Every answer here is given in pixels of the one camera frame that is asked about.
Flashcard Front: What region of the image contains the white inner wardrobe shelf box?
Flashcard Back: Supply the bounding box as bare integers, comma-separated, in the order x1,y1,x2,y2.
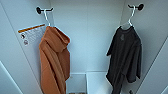
85,71,115,94

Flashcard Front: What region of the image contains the small black wall hook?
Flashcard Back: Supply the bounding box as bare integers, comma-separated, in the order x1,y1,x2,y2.
127,88,135,94

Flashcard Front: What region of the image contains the black garment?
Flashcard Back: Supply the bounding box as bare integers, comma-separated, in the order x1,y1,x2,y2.
105,25,144,94

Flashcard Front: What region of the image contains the black wardrobe hook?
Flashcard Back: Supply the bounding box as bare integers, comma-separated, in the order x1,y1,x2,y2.
35,6,55,15
127,2,145,12

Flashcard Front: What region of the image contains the white wardrobe cabinet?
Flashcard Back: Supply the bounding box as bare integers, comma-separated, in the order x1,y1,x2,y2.
0,0,168,94

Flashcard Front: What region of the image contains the white wardrobe door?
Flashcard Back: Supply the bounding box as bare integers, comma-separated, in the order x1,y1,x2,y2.
134,35,168,94
0,61,25,94

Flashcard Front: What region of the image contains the orange hooded garment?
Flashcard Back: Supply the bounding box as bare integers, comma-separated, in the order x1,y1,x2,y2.
37,25,72,94

